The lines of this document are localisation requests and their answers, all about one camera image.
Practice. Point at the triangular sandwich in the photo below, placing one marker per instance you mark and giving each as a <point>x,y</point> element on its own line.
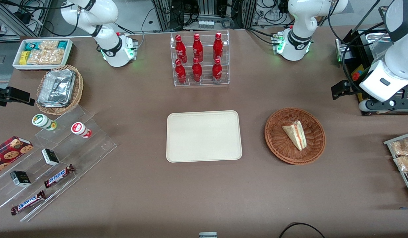
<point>295,134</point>

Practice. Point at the yellow snack packet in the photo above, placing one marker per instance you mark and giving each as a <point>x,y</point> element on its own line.
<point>23,58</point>

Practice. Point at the small black box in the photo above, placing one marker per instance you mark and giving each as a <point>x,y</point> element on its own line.
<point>20,178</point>
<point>50,157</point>

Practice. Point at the clear acrylic bottle rack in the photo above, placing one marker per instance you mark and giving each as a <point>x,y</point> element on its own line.
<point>207,43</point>

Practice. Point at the red cola bottle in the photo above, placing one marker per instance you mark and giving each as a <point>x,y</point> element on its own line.
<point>180,73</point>
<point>217,70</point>
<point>180,49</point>
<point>197,49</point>
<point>197,71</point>
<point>218,47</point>

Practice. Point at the clear cracker bag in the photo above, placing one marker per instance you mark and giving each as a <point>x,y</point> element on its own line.
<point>48,45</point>
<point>45,57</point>

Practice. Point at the Snickers bar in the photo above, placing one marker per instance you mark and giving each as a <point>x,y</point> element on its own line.
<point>28,202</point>
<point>58,176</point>

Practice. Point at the black food warmer machine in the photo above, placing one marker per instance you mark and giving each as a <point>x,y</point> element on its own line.
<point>369,56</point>

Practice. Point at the light wicker basket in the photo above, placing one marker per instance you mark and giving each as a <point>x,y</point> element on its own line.
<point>78,89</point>

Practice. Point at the beige plastic tray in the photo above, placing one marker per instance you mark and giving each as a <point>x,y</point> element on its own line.
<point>204,136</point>

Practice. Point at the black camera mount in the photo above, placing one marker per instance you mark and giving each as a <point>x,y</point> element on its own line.
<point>12,94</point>

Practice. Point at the clear acrylic stepped stand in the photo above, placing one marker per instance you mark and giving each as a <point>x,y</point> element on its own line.
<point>91,145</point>

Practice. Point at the brown wicker basket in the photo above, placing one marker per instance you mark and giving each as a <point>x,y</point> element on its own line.
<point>283,145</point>

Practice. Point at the stack of foil trays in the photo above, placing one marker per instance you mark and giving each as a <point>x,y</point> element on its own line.
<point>56,87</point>

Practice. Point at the teal snack packet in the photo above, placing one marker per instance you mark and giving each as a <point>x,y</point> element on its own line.
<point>62,44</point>
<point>32,46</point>

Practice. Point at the tray of packaged snacks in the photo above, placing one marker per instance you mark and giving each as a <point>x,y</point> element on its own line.
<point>402,175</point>

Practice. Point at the aluminium frame rack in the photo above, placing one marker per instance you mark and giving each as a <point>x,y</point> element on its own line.
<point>207,10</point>

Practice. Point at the red lid cup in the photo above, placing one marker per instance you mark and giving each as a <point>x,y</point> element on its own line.
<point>79,129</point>

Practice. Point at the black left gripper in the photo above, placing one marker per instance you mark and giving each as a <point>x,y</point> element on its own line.
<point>344,89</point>

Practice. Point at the small grey device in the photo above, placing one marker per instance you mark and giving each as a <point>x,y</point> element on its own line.
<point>207,235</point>

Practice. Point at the green lid cup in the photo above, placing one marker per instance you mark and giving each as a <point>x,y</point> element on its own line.
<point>42,121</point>

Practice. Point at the white snack tray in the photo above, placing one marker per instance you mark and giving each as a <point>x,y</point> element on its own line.
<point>16,62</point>

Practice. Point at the red cookie box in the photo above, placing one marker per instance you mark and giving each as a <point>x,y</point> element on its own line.
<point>7,153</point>

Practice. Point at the red emergency knob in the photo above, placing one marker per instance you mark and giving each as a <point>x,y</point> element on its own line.
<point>355,76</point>

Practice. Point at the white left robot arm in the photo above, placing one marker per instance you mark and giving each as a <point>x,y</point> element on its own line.
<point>299,19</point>

